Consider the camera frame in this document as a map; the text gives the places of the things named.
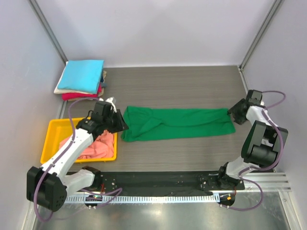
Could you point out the light blue folded shirt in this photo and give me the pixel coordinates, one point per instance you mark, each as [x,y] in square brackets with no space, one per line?
[81,75]

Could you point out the green t shirt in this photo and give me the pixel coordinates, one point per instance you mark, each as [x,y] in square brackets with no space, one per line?
[148,124]

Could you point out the right aluminium frame post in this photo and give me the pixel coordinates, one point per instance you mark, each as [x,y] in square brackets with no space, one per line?
[260,33]

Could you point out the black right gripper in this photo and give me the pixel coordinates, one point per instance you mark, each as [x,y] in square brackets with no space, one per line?
[234,110]

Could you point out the yellow plastic bin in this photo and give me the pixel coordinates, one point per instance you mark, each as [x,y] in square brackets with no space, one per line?
[58,133]

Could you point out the left aluminium frame post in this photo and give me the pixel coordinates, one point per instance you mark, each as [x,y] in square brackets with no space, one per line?
[46,26]

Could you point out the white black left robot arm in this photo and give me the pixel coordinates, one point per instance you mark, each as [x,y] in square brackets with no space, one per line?
[49,185]

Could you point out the white slotted cable duct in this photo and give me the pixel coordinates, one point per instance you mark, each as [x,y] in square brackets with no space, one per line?
[83,198]

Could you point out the aluminium frame post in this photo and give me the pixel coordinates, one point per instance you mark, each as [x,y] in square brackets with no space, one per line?
[260,33]
[46,26]

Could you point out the pink t shirt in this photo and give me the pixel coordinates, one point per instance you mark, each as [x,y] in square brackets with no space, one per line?
[102,147]

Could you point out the cream folded shirt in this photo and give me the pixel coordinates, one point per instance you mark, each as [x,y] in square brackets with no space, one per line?
[61,91]

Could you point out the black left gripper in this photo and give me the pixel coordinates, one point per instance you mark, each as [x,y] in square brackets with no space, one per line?
[121,124]

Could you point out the tan folded shirt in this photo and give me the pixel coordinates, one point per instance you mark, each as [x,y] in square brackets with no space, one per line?
[102,82]

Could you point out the red folded shirt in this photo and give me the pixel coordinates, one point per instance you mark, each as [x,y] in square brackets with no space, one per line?
[76,96]

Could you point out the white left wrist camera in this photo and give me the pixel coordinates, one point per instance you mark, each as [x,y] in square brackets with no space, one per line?
[111,101]

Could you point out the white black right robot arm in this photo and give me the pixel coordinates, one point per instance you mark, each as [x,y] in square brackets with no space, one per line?
[263,146]

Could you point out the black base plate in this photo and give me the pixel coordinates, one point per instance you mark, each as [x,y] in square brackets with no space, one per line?
[199,180]

